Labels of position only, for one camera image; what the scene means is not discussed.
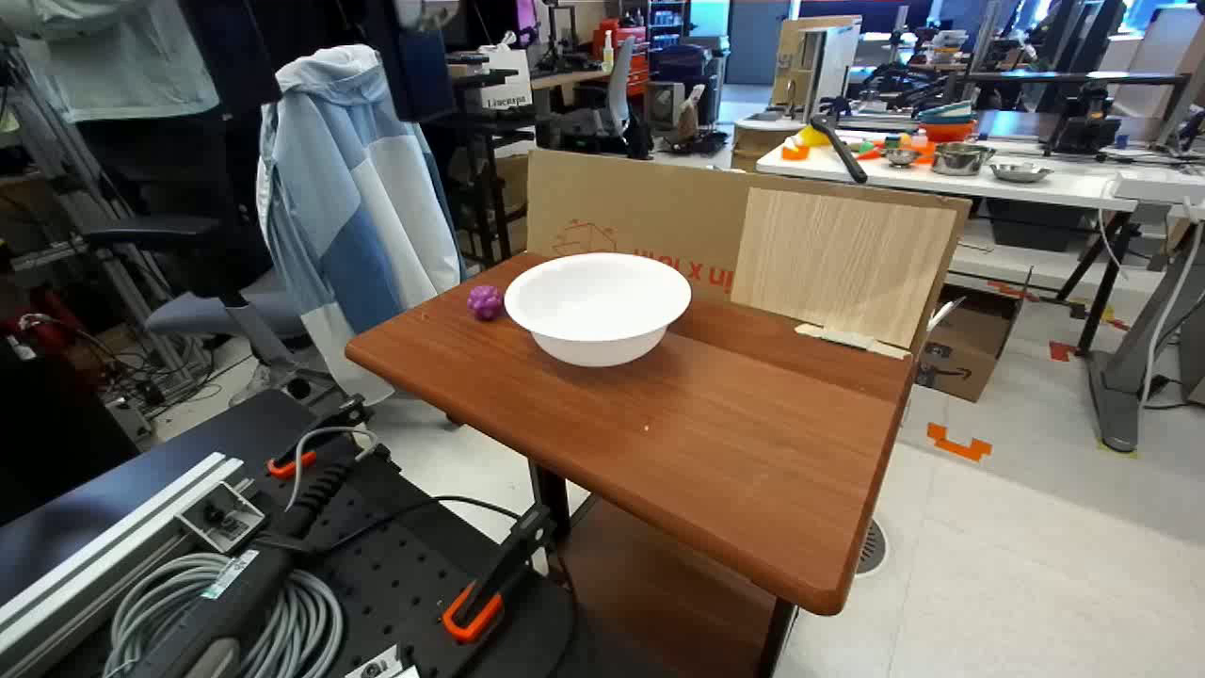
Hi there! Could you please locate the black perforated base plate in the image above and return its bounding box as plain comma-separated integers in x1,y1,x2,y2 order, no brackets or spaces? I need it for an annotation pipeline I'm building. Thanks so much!
0,389,583,678

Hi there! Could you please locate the white plastic bowl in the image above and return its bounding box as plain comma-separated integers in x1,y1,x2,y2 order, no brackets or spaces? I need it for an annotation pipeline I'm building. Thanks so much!
501,250,696,374

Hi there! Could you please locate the light wood panel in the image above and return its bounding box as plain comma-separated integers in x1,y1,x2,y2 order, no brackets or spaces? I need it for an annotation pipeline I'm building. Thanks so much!
727,181,973,355

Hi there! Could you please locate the grey coiled cable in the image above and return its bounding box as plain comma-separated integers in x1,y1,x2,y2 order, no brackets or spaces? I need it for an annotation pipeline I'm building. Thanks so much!
101,550,351,678

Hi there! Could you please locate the small open cardboard box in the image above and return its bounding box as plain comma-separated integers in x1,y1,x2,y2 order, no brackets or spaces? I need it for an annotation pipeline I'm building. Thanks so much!
911,276,1032,406

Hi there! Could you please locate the aluminium profile rail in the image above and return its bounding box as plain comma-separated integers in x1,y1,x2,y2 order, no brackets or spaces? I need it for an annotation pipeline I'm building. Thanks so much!
0,447,249,678

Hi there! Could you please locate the orange floor tape marker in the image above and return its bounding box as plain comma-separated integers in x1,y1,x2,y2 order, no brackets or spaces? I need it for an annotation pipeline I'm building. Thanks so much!
922,418,998,467

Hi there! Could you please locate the black clamp with orange handle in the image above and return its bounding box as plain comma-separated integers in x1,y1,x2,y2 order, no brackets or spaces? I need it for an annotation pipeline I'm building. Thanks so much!
129,429,370,678
436,502,564,648

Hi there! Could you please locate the silver metal bowl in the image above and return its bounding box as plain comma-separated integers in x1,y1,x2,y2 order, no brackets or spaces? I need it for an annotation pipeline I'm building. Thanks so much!
987,152,1054,188

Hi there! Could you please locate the grey metal stand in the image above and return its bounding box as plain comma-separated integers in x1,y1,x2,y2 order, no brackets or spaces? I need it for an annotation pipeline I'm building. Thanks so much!
1085,208,1205,457

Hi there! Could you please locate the white work table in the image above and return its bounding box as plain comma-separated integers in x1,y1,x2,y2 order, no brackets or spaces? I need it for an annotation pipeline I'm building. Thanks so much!
755,122,1205,215

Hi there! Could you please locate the black office chair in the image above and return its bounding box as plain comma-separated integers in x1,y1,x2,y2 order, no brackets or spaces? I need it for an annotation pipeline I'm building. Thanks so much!
71,0,332,380

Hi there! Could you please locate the blue and white jacket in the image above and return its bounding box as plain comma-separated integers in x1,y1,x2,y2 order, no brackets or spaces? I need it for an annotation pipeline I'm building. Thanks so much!
254,40,467,406

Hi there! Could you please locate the brown cardboard box with print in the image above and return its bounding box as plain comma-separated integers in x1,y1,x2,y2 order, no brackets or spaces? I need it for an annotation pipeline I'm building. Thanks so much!
524,146,757,303

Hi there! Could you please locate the black table leg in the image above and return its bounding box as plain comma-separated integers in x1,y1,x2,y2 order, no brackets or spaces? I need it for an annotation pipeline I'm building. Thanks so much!
524,457,577,583

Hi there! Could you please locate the purple toy grape bunch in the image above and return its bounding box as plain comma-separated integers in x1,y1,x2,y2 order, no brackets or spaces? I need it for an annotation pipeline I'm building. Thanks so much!
464,281,508,323

